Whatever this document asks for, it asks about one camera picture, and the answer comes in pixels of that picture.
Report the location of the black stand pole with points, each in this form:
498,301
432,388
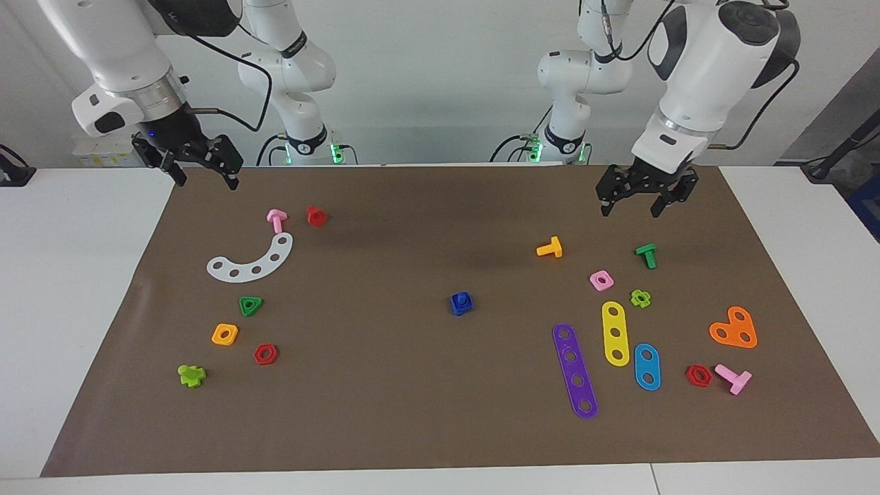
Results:
835,155

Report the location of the lime green cross-head bolt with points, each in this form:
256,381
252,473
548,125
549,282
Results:
191,376

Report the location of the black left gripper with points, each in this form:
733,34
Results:
650,180

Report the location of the white curved five-hole plate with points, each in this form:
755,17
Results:
265,267

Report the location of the blue crate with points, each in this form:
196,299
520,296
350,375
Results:
867,206

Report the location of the orange plastic bolt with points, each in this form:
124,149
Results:
553,247

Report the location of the pink plastic bolt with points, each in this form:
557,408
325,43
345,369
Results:
737,381
277,220

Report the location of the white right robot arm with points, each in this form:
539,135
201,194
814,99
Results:
117,48

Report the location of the orange square nut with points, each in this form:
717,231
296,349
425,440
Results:
217,337

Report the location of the brown table mat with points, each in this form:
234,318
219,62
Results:
412,385

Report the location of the purple four-hole plate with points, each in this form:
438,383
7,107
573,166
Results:
574,368

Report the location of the blue square nut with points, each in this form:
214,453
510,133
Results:
458,309

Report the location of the pink square nut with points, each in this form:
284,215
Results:
594,282

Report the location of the yellow three-hole plate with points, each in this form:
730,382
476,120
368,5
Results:
616,322

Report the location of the green triangle nut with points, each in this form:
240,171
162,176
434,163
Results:
245,311

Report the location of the black table clamp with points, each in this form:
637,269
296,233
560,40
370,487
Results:
14,172

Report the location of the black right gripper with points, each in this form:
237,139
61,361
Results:
172,137

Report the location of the red plastic bolt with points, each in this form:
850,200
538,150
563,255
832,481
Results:
316,217

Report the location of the lime green cross nut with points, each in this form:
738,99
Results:
646,300

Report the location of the green plastic bolt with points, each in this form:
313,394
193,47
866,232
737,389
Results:
648,254

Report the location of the orange three-hole corner plate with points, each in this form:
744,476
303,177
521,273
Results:
734,330

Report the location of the blue two-hole plate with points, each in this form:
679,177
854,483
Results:
647,366

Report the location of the white background box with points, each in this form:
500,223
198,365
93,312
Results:
103,155

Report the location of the red hexagon nut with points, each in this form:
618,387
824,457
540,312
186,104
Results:
258,355
690,377

